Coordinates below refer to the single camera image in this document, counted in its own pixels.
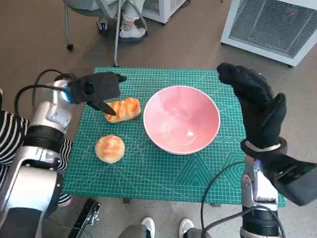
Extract grey chair with castors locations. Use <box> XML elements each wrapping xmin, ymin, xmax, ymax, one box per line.
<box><xmin>63</xmin><ymin>0</ymin><xmax>149</xmax><ymax>52</ymax></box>

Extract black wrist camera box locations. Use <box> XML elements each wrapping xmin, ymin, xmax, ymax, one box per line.
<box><xmin>66</xmin><ymin>71</ymin><xmax>121</xmax><ymax>105</ymax></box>
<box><xmin>264</xmin><ymin>156</ymin><xmax>317</xmax><ymax>206</ymax></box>

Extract person in striped top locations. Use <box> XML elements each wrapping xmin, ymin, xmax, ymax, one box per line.
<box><xmin>0</xmin><ymin>88</ymin><xmax>74</xmax><ymax>208</ymax></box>

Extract round toy bread bun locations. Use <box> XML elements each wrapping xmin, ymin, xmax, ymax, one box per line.
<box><xmin>95</xmin><ymin>134</ymin><xmax>125</xmax><ymax>164</ymax></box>

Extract white cabinet with mesh panel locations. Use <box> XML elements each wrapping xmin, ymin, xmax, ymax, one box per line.
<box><xmin>220</xmin><ymin>0</ymin><xmax>317</xmax><ymax>68</ymax></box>

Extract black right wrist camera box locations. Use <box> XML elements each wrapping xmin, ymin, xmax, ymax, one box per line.
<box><xmin>264</xmin><ymin>156</ymin><xmax>317</xmax><ymax>206</ymax></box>

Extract silver metal pole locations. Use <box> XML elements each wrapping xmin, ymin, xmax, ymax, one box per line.
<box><xmin>113</xmin><ymin>0</ymin><xmax>124</xmax><ymax>68</ymax></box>

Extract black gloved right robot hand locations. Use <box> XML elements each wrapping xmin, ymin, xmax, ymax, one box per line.
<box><xmin>216</xmin><ymin>62</ymin><xmax>288</xmax><ymax>151</ymax></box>

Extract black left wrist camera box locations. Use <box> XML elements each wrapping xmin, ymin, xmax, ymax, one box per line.
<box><xmin>66</xmin><ymin>71</ymin><xmax>121</xmax><ymax>105</ymax></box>

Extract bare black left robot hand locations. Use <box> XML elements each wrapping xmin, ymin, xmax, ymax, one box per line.
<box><xmin>86</xmin><ymin>73</ymin><xmax>128</xmax><ymax>117</ymax></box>

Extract green cutting mat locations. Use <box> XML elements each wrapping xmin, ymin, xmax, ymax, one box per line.
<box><xmin>60</xmin><ymin>66</ymin><xmax>285</xmax><ymax>208</ymax></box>

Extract small white cabinet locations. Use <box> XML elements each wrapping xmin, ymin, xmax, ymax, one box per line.
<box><xmin>142</xmin><ymin>0</ymin><xmax>191</xmax><ymax>25</ymax></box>

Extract pink bowl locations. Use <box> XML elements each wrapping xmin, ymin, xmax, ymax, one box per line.
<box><xmin>143</xmin><ymin>85</ymin><xmax>221</xmax><ymax>156</ymax></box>

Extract black clamp bar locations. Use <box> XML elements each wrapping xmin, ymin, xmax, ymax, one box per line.
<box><xmin>66</xmin><ymin>198</ymin><xmax>103</xmax><ymax>238</ymax></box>

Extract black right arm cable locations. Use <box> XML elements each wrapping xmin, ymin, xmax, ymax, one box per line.
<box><xmin>200</xmin><ymin>161</ymin><xmax>285</xmax><ymax>238</ymax></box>

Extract person with white shoes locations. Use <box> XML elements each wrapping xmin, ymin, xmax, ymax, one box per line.
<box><xmin>118</xmin><ymin>217</ymin><xmax>211</xmax><ymax>238</ymax></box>

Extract long toy bread loaf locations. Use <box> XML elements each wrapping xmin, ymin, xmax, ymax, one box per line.
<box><xmin>103</xmin><ymin>97</ymin><xmax>142</xmax><ymax>124</ymax></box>

